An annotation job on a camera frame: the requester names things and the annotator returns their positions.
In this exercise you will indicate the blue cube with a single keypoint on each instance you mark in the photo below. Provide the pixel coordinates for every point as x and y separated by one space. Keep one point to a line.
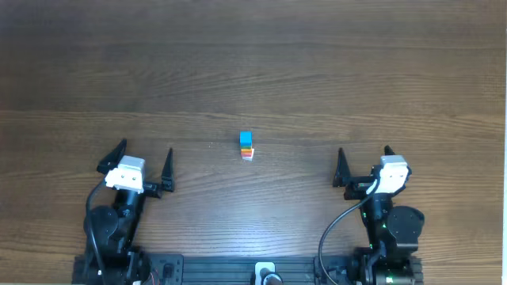
246 138

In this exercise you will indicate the white cube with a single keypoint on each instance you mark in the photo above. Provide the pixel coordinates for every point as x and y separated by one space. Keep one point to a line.
248 158

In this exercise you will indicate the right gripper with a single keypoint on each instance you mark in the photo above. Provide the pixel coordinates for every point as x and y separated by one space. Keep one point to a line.
356 187

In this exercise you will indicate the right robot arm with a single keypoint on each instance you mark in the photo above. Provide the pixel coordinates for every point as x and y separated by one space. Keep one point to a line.
400 227

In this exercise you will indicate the mounting rail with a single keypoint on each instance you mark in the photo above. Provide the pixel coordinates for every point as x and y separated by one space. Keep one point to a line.
229 271

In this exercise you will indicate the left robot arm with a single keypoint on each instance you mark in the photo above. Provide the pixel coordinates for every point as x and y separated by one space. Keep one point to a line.
111 229

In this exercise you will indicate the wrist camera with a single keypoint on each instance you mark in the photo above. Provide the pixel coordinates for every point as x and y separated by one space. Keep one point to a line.
391 174
126 174

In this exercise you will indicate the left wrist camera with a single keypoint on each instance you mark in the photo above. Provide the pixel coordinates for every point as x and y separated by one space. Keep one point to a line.
126 174

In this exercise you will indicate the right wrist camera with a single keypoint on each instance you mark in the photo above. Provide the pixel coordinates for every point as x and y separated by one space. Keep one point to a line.
391 174

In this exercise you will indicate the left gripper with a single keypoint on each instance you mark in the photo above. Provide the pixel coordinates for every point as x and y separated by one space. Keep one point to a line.
152 189

